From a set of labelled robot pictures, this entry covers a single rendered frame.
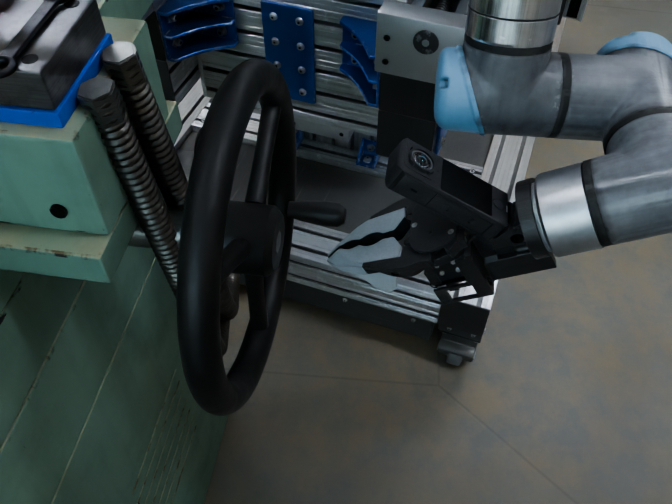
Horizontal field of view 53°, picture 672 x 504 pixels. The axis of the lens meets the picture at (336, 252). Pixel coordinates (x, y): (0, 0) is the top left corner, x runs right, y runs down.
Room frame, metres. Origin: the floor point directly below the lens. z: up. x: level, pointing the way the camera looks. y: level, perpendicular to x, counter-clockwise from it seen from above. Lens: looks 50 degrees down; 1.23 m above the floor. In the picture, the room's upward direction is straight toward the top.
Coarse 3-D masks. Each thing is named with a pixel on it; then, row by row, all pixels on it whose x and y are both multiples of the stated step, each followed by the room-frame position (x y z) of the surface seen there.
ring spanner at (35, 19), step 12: (48, 0) 0.40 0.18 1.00; (60, 0) 0.40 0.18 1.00; (36, 12) 0.38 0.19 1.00; (48, 12) 0.39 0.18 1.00; (36, 24) 0.37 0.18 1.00; (24, 36) 0.36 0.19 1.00; (12, 48) 0.34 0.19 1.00; (0, 60) 0.33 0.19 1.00; (12, 60) 0.33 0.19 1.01; (0, 72) 0.32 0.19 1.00; (12, 72) 0.32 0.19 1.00
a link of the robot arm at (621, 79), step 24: (624, 48) 0.51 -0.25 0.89; (648, 48) 0.51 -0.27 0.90; (576, 72) 0.48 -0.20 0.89; (600, 72) 0.48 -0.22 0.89; (624, 72) 0.48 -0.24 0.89; (648, 72) 0.48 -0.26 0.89; (576, 96) 0.46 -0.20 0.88; (600, 96) 0.46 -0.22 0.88; (624, 96) 0.46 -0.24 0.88; (648, 96) 0.45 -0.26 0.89; (576, 120) 0.45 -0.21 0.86; (600, 120) 0.45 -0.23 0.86; (624, 120) 0.44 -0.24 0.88
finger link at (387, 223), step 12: (384, 216) 0.45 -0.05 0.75; (396, 216) 0.44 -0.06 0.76; (360, 228) 0.44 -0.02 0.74; (372, 228) 0.44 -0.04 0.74; (384, 228) 0.43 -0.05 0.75; (396, 228) 0.42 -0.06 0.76; (408, 228) 0.43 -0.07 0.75; (348, 240) 0.43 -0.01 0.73; (360, 240) 0.43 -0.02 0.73; (372, 240) 0.43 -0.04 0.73
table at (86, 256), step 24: (96, 0) 0.58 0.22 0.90; (120, 0) 0.61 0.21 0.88; (144, 0) 0.66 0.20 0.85; (168, 120) 0.45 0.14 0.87; (120, 216) 0.33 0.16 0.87; (0, 240) 0.31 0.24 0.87; (24, 240) 0.31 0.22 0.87; (48, 240) 0.31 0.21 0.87; (72, 240) 0.31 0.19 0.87; (96, 240) 0.31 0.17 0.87; (120, 240) 0.32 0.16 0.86; (0, 264) 0.31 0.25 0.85; (24, 264) 0.30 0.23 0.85; (48, 264) 0.30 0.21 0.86; (72, 264) 0.30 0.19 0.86; (96, 264) 0.29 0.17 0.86
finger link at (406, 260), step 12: (408, 252) 0.39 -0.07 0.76; (432, 252) 0.38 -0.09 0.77; (372, 264) 0.39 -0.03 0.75; (384, 264) 0.38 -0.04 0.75; (396, 264) 0.38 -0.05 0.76; (408, 264) 0.37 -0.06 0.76; (420, 264) 0.37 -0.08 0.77; (432, 264) 0.37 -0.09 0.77; (396, 276) 0.37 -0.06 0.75; (408, 276) 0.37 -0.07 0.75
